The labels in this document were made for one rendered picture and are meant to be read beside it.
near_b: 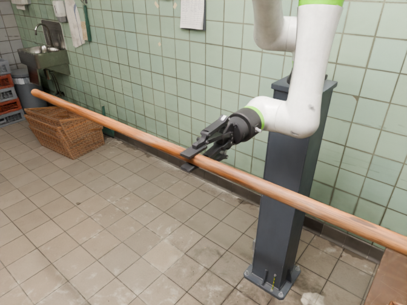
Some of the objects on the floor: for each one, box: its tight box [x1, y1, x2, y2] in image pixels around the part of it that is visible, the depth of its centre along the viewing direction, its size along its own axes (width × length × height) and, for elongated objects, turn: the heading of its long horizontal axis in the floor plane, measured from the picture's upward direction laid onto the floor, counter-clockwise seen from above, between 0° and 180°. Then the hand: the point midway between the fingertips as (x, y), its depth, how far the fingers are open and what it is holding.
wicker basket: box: [28, 125, 105, 160], centre depth 319 cm, size 49×56×28 cm
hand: (194, 157), depth 74 cm, fingers closed on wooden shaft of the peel, 3 cm apart
